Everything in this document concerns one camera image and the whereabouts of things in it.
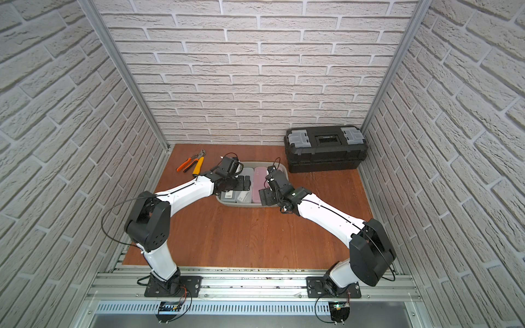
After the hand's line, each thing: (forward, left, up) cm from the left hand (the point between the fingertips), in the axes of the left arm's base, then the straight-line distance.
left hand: (245, 180), depth 93 cm
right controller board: (-50, -36, -10) cm, 62 cm away
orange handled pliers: (+21, +32, -10) cm, 40 cm away
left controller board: (-47, +26, -13) cm, 56 cm away
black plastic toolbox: (+13, -38, +9) cm, 41 cm away
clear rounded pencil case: (-5, 0, -6) cm, 8 cm away
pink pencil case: (+7, -6, -7) cm, 11 cm away
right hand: (-8, -13, +4) cm, 16 cm away
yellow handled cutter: (+16, +28, -9) cm, 33 cm away
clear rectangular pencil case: (-6, +8, -4) cm, 11 cm away
